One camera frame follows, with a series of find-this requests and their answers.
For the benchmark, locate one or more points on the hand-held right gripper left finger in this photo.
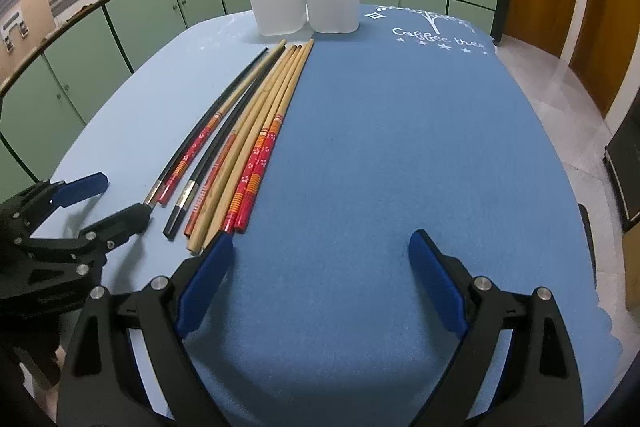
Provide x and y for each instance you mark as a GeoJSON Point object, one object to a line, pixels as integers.
{"type": "Point", "coordinates": [202, 287]}

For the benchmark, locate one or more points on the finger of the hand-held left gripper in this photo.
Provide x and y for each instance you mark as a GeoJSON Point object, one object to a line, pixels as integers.
{"type": "Point", "coordinates": [120, 222]}
{"type": "Point", "coordinates": [82, 189]}

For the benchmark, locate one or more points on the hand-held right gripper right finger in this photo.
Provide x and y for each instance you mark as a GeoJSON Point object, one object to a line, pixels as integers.
{"type": "Point", "coordinates": [440, 287]}

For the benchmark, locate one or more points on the dark blue printed tablecloth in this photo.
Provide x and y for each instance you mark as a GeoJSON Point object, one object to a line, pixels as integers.
{"type": "Point", "coordinates": [375, 157]}

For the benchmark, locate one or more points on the brown cardboard sheet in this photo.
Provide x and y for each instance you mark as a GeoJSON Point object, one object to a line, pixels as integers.
{"type": "Point", "coordinates": [25, 32]}

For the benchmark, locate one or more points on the green base kitchen cabinets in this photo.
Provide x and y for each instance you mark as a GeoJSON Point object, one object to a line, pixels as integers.
{"type": "Point", "coordinates": [150, 7]}

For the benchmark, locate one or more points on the black glass cabinet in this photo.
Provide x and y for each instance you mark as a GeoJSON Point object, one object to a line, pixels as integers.
{"type": "Point", "coordinates": [625, 172]}

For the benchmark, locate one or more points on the plain wooden door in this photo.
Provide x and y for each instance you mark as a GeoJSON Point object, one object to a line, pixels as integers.
{"type": "Point", "coordinates": [610, 22]}

